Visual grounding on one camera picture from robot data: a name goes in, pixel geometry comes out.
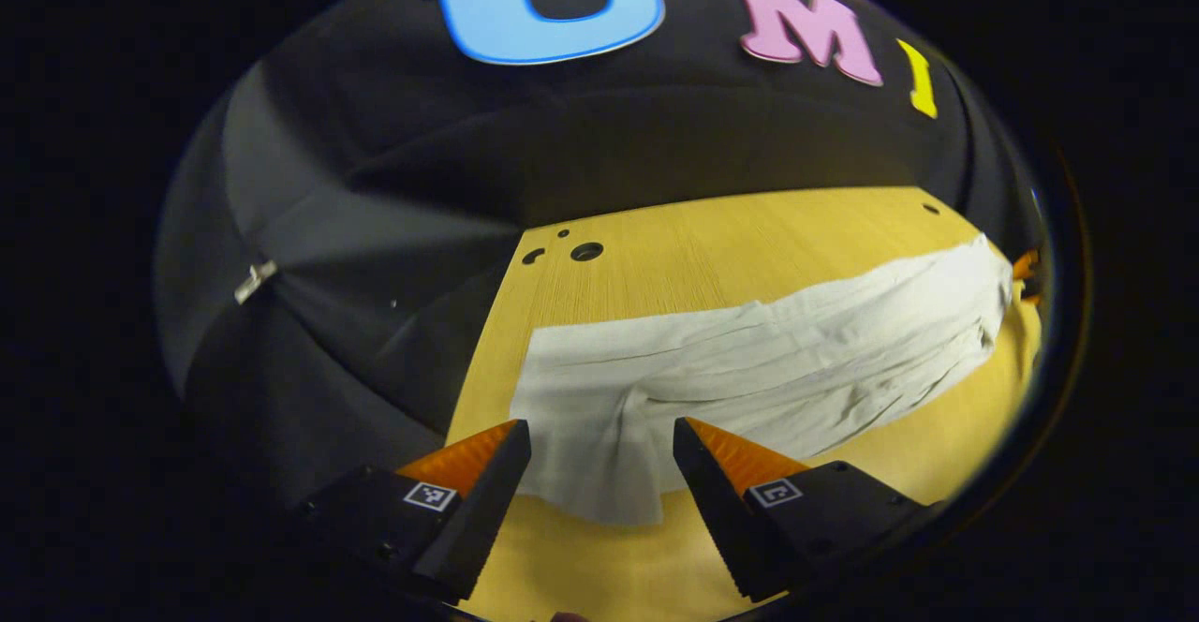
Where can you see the silver metal clip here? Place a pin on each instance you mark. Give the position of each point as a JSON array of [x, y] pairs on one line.
[[255, 281]]

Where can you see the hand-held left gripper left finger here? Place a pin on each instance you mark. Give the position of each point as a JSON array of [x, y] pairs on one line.
[[487, 510]]

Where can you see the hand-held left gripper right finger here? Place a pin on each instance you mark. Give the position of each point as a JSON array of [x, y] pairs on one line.
[[712, 510]]

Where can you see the black backdrop cloth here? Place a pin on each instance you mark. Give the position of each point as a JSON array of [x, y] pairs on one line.
[[421, 163]]

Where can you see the white jeans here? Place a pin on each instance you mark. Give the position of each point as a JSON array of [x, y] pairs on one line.
[[749, 369]]

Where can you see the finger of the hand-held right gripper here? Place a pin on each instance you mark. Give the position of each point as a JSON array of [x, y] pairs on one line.
[[1033, 271]]

